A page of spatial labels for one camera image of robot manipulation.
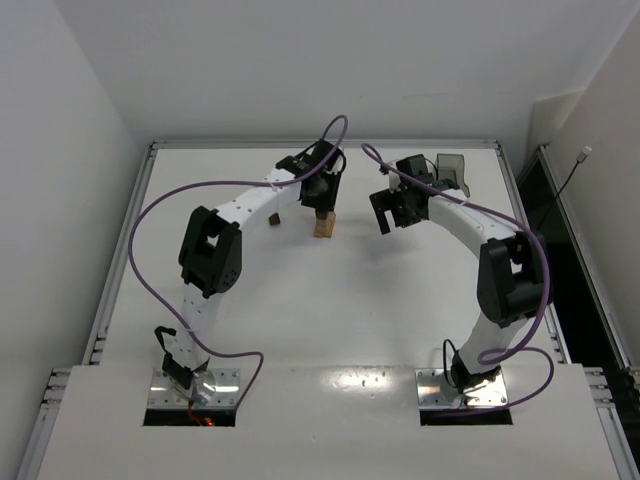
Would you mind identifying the black wall cable white plug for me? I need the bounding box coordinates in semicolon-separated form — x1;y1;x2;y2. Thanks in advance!
535;145;592;231

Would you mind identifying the smoky transparent plastic bin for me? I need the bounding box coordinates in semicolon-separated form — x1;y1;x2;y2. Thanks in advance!
436;153;470;198

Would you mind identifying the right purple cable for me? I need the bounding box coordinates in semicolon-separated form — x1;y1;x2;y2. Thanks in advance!
360;143;556;416

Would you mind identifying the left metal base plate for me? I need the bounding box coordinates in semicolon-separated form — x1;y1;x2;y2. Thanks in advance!
146;368;241;411

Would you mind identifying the metal base plate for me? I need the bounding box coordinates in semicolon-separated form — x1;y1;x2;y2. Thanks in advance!
415;368;508;413
146;368;241;411

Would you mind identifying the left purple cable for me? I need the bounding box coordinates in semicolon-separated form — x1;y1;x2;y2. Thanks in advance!
128;115;349;401

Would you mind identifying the printed light wood plank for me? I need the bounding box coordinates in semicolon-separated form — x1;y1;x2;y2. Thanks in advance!
313;229;331;238

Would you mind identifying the purple cable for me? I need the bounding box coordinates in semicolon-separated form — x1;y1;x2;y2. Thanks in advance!
128;115;349;401
360;143;556;416

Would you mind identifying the light wood rectangular block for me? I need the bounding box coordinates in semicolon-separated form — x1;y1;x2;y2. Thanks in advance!
316;212;336;228

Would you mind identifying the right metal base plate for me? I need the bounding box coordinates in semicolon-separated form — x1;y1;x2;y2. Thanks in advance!
415;368;508;413

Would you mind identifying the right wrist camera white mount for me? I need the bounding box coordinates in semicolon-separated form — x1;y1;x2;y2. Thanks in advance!
387;171;403;192

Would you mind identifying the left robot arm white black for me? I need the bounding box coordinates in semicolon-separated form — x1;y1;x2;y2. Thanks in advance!
156;139;346;404

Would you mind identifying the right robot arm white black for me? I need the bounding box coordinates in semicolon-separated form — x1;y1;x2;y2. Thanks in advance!
369;154;551;395

